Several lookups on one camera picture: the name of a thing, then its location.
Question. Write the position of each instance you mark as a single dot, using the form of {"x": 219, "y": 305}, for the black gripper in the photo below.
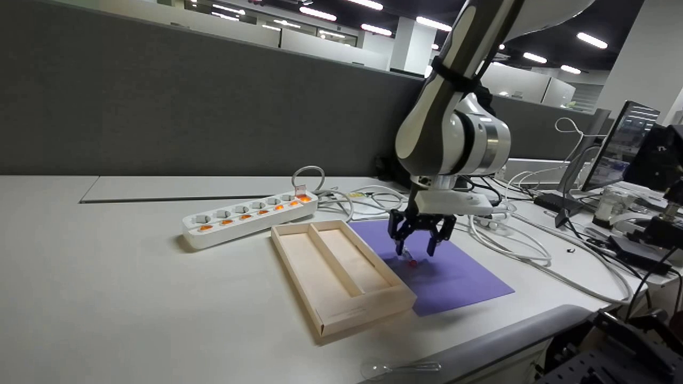
{"x": 427, "y": 220}

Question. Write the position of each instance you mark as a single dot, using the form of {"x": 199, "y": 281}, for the white power strip orange switches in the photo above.
{"x": 241, "y": 220}

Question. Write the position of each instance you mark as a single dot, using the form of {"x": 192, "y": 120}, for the silver pen with red cap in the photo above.
{"x": 412, "y": 262}

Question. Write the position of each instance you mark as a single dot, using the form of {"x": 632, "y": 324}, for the black camera device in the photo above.
{"x": 657, "y": 163}

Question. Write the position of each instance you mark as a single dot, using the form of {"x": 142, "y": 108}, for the gray desk partition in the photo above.
{"x": 177, "y": 108}

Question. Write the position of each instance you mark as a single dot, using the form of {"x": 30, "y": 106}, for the purple mat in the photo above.
{"x": 461, "y": 278}

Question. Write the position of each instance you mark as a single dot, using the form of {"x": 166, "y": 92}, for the black equipment base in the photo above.
{"x": 610, "y": 355}

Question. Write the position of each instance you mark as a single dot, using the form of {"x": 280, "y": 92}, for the black computer monitor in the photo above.
{"x": 625, "y": 141}

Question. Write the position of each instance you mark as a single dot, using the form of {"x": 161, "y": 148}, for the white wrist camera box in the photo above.
{"x": 456, "y": 203}

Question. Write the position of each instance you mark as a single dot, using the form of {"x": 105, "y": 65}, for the ceiling light tube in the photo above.
{"x": 376, "y": 29}
{"x": 591, "y": 41}
{"x": 318, "y": 14}

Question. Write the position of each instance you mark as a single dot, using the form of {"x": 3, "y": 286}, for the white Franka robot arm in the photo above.
{"x": 440, "y": 120}

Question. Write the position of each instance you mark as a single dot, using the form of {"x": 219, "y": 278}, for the wooden two-compartment box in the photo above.
{"x": 355, "y": 260}

